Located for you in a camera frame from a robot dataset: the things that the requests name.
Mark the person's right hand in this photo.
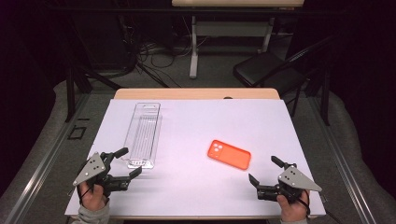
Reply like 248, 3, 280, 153
276, 189, 311, 222

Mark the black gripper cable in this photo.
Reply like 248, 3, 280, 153
297, 189, 312, 217
78, 182, 95, 203

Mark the wooden table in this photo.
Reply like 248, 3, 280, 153
66, 88, 325, 221

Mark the black folding chair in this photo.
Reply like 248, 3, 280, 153
233, 35, 335, 118

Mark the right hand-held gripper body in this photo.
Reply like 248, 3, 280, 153
257, 161, 323, 204

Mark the person's left hand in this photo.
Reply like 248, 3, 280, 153
77, 181, 110, 212

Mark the orange phone case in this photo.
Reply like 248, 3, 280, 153
206, 139, 252, 171

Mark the metal floor rail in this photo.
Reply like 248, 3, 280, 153
309, 95, 377, 224
3, 92, 92, 224

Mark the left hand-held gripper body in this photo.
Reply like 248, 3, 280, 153
72, 151, 132, 199

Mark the tangle of black floor cables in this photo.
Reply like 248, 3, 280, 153
134, 18, 195, 89

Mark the clear plastic package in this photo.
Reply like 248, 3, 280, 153
120, 102, 163, 170

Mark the black metal stand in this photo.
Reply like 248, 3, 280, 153
304, 66, 332, 127
64, 64, 123, 123

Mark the white-legged wooden desk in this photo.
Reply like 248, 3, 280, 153
171, 0, 305, 79

